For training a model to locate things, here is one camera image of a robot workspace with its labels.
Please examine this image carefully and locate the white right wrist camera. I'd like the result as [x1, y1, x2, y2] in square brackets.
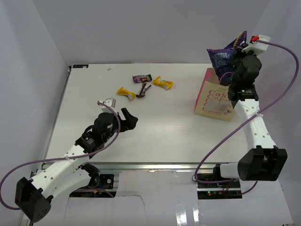
[242, 35, 271, 56]

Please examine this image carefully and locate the purple candy bag small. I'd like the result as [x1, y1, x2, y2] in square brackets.
[132, 74, 152, 83]

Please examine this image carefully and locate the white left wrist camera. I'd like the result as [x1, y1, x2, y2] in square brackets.
[97, 97, 116, 113]

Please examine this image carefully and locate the large blue snack bag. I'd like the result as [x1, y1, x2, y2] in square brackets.
[206, 30, 247, 86]

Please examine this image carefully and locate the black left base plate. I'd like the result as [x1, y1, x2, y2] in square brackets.
[87, 174, 114, 189]

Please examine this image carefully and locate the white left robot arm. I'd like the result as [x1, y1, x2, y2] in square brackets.
[15, 108, 138, 223]

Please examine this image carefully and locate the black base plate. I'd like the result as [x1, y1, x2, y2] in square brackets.
[87, 174, 114, 189]
[197, 173, 240, 190]

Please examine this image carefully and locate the yellow candy bar left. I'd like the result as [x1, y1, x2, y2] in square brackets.
[117, 87, 136, 100]

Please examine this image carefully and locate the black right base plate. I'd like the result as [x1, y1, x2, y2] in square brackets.
[197, 173, 240, 190]

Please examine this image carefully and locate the brown candy wrapper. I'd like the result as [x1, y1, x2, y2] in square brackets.
[136, 83, 151, 98]

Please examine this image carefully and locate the yellow candy pack centre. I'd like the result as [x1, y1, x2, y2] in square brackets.
[152, 76, 174, 90]

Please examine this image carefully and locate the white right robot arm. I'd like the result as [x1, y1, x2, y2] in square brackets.
[212, 42, 287, 188]

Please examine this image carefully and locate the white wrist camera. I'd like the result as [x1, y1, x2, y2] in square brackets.
[97, 97, 116, 113]
[242, 35, 271, 56]

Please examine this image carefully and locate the beige paper cakes bag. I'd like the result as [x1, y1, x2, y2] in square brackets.
[194, 68, 236, 122]

